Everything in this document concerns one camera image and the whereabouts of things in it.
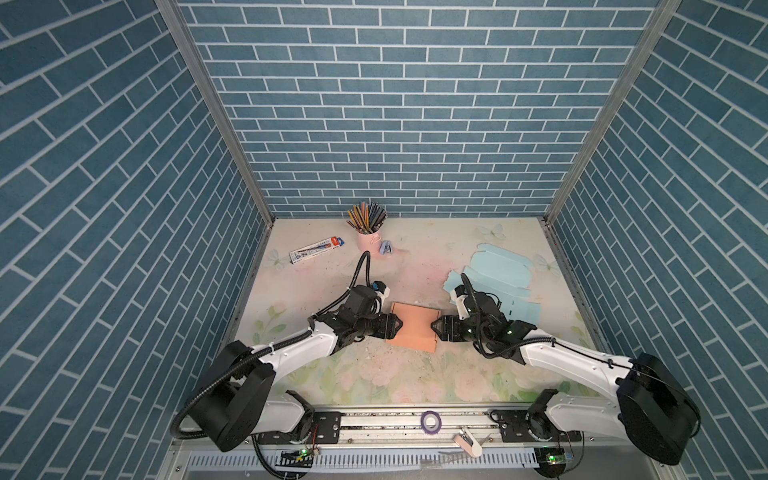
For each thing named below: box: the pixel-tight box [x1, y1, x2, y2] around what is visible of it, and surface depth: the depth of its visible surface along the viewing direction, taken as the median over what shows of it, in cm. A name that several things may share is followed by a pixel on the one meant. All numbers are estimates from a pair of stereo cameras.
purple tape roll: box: [420, 410, 442, 435], surface depth 76 cm
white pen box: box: [289, 236, 345, 264], surface depth 110 cm
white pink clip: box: [454, 427, 483, 458], surface depth 71 cm
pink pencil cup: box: [357, 227, 383, 254], surface depth 107 cm
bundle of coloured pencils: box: [346, 201, 388, 235], surface depth 106 cm
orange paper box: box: [386, 302, 442, 353], surface depth 89 cm
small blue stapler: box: [379, 240, 394, 255], surface depth 110 cm
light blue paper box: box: [443, 243, 541, 326], surface depth 105 cm
